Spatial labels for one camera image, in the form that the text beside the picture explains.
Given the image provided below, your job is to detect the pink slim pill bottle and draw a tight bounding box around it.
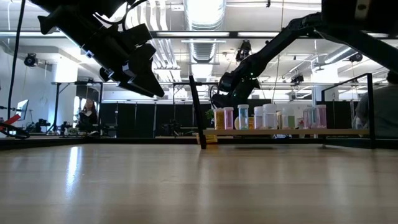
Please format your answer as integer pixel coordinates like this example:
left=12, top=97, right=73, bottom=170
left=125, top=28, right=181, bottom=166
left=223, top=106, right=234, bottom=131
left=303, top=105, right=312, bottom=130
left=315, top=104, right=328, bottom=130

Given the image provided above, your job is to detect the black hanging cable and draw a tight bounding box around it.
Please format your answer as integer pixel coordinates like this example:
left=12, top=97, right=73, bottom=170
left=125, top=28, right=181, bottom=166
left=6, top=0, right=27, bottom=121

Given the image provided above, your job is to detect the green potted plant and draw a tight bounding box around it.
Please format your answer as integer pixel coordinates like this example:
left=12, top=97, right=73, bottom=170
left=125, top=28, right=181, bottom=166
left=205, top=108, right=215, bottom=126

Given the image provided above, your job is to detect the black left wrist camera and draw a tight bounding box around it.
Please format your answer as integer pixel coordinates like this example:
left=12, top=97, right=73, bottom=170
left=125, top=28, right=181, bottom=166
left=119, top=22, right=154, bottom=48

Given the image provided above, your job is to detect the person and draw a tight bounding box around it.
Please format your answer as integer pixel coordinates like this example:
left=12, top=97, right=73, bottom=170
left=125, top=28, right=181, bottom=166
left=76, top=98, right=100, bottom=134
left=352, top=70, right=398, bottom=140

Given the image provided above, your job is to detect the computer monitor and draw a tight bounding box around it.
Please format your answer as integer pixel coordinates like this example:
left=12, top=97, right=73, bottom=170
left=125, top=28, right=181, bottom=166
left=16, top=99, right=30, bottom=121

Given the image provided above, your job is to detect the black partition panel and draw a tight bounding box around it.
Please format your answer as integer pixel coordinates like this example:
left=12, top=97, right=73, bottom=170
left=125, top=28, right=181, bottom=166
left=326, top=101, right=354, bottom=138
left=99, top=102, right=212, bottom=138

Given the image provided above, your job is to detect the orange pill bottle white cap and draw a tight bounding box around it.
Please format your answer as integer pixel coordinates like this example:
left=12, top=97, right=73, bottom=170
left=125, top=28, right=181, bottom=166
left=213, top=108, right=225, bottom=131
left=234, top=116, right=255, bottom=131
left=195, top=133, right=219, bottom=145

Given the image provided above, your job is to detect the red bar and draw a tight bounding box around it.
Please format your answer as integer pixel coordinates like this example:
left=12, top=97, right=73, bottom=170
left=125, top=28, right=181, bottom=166
left=0, top=113, right=24, bottom=131

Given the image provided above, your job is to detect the silver round ventilation duct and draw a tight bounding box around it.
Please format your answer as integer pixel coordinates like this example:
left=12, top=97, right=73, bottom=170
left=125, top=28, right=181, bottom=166
left=183, top=0, right=228, bottom=63

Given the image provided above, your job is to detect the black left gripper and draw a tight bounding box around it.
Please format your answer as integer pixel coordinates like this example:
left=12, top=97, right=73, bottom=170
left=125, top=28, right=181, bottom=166
left=39, top=12, right=165, bottom=98

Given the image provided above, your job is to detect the wooden shelf black metal frame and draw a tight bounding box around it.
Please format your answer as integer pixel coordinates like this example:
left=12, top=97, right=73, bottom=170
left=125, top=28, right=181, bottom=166
left=188, top=73, right=376, bottom=150

